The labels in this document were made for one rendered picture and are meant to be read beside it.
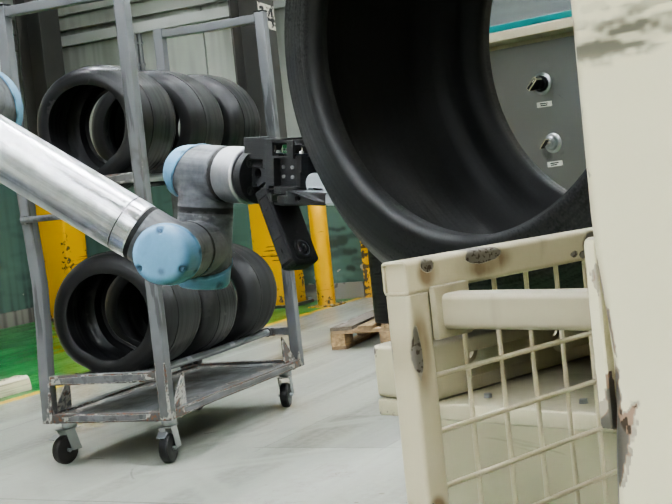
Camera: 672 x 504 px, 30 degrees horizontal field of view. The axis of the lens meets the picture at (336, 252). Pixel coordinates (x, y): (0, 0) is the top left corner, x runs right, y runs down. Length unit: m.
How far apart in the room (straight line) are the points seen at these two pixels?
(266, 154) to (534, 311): 0.96
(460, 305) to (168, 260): 0.91
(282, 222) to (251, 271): 4.29
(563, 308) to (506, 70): 1.57
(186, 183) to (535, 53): 0.72
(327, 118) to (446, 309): 0.72
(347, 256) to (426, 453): 10.89
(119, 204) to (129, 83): 3.46
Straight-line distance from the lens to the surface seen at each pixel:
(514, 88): 2.16
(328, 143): 1.35
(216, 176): 1.63
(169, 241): 1.53
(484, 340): 1.39
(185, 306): 5.18
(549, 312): 0.62
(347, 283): 11.54
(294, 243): 1.56
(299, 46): 1.38
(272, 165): 1.55
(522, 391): 1.36
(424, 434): 0.66
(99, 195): 1.59
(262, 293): 5.88
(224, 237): 1.68
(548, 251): 0.75
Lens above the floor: 1.04
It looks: 3 degrees down
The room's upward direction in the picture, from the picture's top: 6 degrees counter-clockwise
